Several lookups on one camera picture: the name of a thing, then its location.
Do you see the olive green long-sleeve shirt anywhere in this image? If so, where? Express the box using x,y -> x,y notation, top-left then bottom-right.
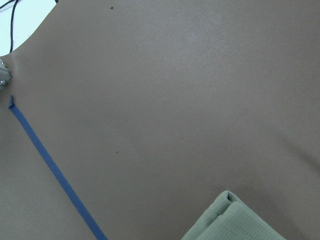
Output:
182,190 -> 284,240

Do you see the aluminium frame post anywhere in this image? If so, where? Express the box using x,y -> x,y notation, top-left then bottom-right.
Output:
0,59 -> 12,91

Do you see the black cable on table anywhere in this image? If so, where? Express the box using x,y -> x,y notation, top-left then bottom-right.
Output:
0,0 -> 21,55

